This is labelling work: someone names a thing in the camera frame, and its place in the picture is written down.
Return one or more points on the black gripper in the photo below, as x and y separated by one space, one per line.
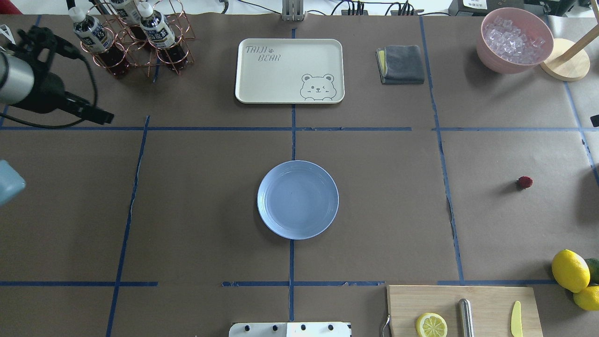
48 95

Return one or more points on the blue plastic plate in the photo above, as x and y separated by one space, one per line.
298 200

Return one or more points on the red strawberry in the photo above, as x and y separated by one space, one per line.
524 182

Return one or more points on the tea bottle white cap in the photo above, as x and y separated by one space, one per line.
98 41
158 30
128 13

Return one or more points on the cream bear tray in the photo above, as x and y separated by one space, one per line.
290 71

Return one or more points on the grey folded cloth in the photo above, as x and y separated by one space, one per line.
400 65

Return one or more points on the lemon half slice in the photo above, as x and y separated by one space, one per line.
430 324

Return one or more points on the pink bowl of ice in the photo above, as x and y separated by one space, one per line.
512 40

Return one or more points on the yellow plastic knife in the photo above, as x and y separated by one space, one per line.
516 320

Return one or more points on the wooden cup stand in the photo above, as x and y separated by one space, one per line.
568 61

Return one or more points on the yellow lemon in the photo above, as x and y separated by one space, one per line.
570 271
588 298

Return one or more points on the green lime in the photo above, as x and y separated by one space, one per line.
593 266

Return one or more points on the copper wire bottle rack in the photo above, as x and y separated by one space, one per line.
136 55

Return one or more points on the white wire rack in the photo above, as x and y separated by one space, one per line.
7 33

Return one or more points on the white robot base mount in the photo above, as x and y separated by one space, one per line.
290 329

